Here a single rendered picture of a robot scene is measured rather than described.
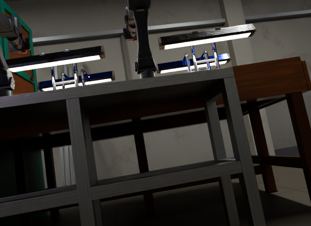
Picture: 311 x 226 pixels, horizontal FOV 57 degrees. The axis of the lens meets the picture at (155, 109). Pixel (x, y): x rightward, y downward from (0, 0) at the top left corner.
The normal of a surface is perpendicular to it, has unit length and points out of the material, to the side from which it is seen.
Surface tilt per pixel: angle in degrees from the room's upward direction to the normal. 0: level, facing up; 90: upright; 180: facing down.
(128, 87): 90
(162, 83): 90
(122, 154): 90
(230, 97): 90
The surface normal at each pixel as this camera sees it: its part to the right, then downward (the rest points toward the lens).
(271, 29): 0.11, -0.16
